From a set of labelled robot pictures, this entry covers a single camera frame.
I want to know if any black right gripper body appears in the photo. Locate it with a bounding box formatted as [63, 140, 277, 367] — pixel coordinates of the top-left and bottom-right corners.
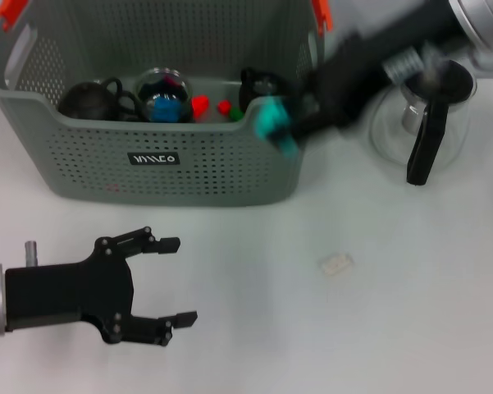
[290, 0, 463, 140]

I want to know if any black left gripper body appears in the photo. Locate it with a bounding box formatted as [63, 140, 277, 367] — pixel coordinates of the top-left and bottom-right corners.
[3, 236, 135, 345]

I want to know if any teal square building block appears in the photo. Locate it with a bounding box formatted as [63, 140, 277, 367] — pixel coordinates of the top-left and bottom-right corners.
[253, 96, 300, 156]

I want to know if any blue square building block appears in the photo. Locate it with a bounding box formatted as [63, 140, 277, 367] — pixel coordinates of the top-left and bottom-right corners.
[151, 96, 180, 122]

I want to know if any bright red-orange building block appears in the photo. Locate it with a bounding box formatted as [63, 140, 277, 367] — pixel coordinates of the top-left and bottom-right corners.
[190, 96, 211, 120]

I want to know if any grey-green perforated storage basket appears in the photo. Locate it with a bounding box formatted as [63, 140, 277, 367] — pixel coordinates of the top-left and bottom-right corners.
[0, 0, 336, 206]

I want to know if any white building block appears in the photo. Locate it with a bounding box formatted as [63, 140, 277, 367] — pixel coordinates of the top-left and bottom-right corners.
[319, 253, 353, 276]

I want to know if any black clay teapot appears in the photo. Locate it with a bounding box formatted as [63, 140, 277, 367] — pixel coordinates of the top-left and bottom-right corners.
[58, 77, 123, 121]

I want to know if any right arm gripper cable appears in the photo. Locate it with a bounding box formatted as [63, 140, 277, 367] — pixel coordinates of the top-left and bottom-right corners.
[381, 43, 450, 85]

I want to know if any orange basket handle clip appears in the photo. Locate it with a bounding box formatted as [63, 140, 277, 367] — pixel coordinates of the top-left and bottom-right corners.
[0, 0, 29, 30]
[311, 0, 335, 34]

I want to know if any glass pitcher with black handle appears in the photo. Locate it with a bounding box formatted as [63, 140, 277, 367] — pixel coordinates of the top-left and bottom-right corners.
[368, 59, 479, 186]

